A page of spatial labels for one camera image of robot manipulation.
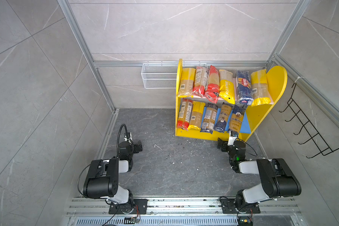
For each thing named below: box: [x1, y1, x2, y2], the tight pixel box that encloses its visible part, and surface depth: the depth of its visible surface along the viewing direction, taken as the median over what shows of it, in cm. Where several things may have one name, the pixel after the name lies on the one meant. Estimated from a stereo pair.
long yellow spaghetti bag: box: [250, 69, 274, 107], surface depth 71 cm
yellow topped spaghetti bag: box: [177, 67, 197, 97], surface depth 75 cm
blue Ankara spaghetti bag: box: [229, 104, 246, 134], surface depth 94 cm
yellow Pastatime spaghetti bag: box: [218, 69, 236, 105], surface depth 73 cm
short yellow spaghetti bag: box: [187, 100, 206, 130], surface depth 97 cm
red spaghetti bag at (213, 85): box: [204, 64, 220, 104], surface depth 73 cm
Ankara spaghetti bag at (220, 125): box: [213, 101, 233, 134], surface depth 94 cm
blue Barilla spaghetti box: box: [236, 69, 254, 106], surface depth 70 cm
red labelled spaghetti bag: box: [192, 65, 209, 98], surface depth 72 cm
